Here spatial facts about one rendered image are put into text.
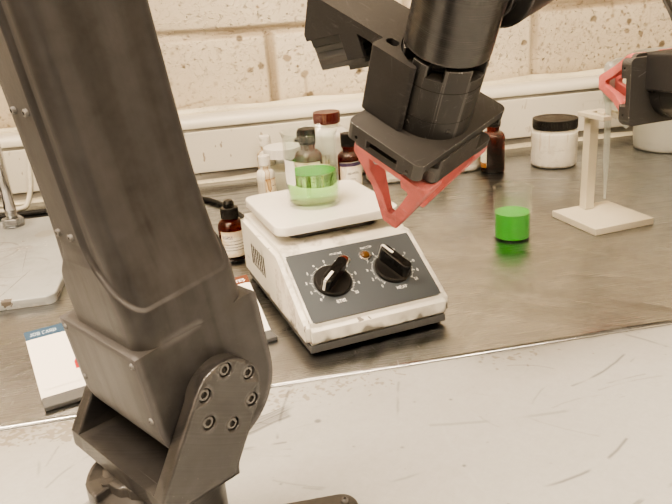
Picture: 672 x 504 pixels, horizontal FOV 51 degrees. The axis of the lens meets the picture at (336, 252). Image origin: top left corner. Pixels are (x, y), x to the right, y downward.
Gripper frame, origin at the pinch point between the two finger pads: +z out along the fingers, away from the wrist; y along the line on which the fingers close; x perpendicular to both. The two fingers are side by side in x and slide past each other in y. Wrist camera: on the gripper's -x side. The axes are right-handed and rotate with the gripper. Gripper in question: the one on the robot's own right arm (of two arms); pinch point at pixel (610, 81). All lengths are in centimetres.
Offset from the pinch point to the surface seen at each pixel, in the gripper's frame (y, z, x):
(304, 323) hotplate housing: 41.1, -15.1, 13.6
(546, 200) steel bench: 0.9, 10.3, 15.7
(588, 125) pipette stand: 0.7, 2.6, 5.1
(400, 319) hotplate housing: 33.0, -15.7, 14.8
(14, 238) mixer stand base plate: 67, 28, 14
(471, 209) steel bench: 10.9, 12.0, 15.6
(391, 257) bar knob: 32.5, -13.3, 10.2
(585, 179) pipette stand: 0.7, 2.8, 11.5
